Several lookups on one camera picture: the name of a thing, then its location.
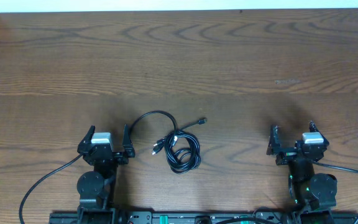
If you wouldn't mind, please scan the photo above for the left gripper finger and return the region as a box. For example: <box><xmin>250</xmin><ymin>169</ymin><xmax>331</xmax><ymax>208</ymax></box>
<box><xmin>78</xmin><ymin>125</ymin><xmax>95</xmax><ymax>149</ymax></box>
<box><xmin>122</xmin><ymin>124</ymin><xmax>135</xmax><ymax>157</ymax></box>

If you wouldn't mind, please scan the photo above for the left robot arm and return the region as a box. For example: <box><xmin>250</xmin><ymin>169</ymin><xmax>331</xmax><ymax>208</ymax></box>
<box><xmin>76</xmin><ymin>125</ymin><xmax>135</xmax><ymax>224</ymax></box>

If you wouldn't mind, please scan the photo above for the left camera cable black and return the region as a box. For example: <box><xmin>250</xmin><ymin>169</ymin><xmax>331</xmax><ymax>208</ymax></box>
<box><xmin>18</xmin><ymin>153</ymin><xmax>83</xmax><ymax>224</ymax></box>

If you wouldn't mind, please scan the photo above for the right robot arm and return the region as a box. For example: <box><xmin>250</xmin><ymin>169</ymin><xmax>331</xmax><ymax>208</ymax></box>
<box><xmin>267</xmin><ymin>121</ymin><xmax>337</xmax><ymax>223</ymax></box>

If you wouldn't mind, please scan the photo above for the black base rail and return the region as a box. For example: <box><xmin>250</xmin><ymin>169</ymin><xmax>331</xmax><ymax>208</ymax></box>
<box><xmin>48</xmin><ymin>209</ymin><xmax>357</xmax><ymax>224</ymax></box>

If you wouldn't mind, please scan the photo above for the short black USB cable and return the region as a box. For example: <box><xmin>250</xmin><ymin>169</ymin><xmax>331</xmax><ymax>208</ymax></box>
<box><xmin>128</xmin><ymin>110</ymin><xmax>179</xmax><ymax>147</ymax></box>

